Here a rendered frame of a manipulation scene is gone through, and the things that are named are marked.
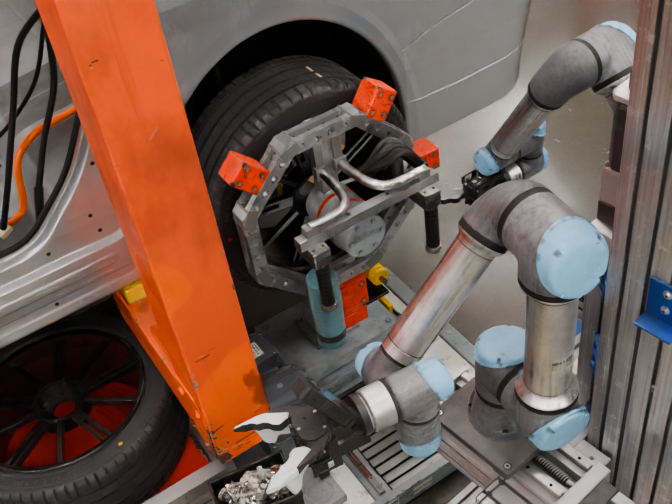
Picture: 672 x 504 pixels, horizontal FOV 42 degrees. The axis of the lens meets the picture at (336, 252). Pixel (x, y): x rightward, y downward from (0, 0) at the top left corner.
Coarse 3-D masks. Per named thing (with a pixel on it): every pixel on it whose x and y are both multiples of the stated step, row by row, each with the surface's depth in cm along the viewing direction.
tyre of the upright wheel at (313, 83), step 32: (288, 64) 235; (320, 64) 238; (224, 96) 231; (256, 96) 226; (288, 96) 222; (320, 96) 225; (352, 96) 231; (192, 128) 235; (224, 128) 226; (256, 128) 220; (288, 128) 225; (224, 192) 224; (224, 224) 230
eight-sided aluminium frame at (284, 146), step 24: (312, 120) 223; (336, 120) 222; (360, 120) 225; (288, 144) 217; (312, 144) 221; (408, 144) 240; (408, 168) 245; (264, 192) 222; (240, 216) 222; (384, 216) 257; (240, 240) 232; (384, 240) 256; (264, 264) 234; (336, 264) 256; (360, 264) 255; (288, 288) 244
